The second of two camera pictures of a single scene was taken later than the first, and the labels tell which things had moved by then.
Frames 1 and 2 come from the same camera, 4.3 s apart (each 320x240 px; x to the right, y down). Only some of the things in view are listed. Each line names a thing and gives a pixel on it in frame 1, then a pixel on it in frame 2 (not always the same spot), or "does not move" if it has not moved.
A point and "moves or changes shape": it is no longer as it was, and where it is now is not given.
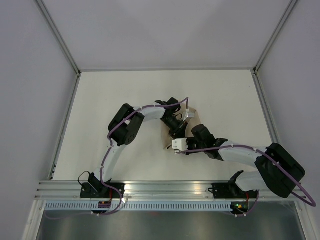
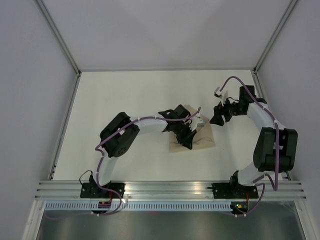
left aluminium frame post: [60, 36] does not move
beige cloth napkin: [167, 140] moves or changes shape
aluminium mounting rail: [66, 190] does not move
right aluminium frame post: [291, 4] does not move
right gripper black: [188, 141] -> [219, 110]
